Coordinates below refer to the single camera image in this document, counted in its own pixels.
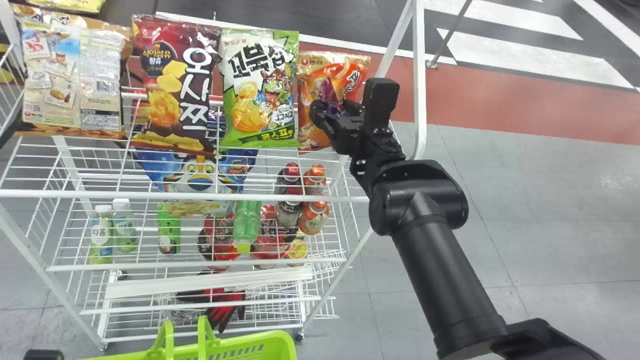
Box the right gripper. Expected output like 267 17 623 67
308 99 397 162

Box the green basket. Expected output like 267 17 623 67
81 315 299 360

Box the orange snack packet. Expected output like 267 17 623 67
296 51 372 153

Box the orange bottle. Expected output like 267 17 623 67
299 201 331 236
303 163 329 197

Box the green snack packet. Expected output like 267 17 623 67
218 28 300 150

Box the yellow can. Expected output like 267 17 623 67
285 237 310 267

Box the blue cereal bag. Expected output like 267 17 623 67
133 111 259 217

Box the red noodle cup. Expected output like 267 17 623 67
197 214 242 272
251 204 287 269

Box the maroon snack packet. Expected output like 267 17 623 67
130 14 222 154

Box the red black snack packet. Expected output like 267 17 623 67
174 287 247 334

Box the white bottle green label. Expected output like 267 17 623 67
89 204 115 265
112 198 140 254

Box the beige snack packet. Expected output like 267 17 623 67
12 4 133 140

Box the yellow snack packet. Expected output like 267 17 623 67
27 0 106 14

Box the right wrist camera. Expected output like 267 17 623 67
361 77 401 135

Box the white wire rack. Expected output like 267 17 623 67
0 0 427 351
0 44 27 142

